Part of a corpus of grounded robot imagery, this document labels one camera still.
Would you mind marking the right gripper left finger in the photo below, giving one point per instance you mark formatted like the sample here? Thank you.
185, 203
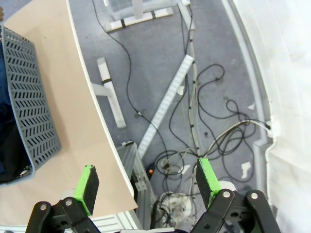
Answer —
88, 187

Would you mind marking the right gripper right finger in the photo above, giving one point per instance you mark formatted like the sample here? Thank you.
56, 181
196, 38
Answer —
206, 179

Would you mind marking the black garment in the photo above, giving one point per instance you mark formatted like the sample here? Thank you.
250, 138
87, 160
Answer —
9, 160

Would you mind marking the navy blue garment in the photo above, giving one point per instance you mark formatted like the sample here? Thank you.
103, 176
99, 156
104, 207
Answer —
3, 80

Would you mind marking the person's left hand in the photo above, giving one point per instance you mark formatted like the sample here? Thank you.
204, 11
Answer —
1, 14

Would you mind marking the long white power strip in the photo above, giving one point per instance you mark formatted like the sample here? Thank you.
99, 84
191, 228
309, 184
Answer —
167, 99

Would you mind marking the grey plastic lattice basket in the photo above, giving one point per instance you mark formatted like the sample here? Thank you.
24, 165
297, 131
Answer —
29, 102

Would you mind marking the white side table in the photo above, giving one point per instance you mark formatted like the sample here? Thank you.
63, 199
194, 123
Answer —
141, 17

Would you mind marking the aluminium profile frame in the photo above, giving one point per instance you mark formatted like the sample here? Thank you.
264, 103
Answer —
132, 165

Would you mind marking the black switch with orange button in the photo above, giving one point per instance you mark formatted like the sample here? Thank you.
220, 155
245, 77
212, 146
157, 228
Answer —
151, 171

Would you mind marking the white table leg frame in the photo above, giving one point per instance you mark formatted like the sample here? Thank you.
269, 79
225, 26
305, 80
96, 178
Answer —
107, 82

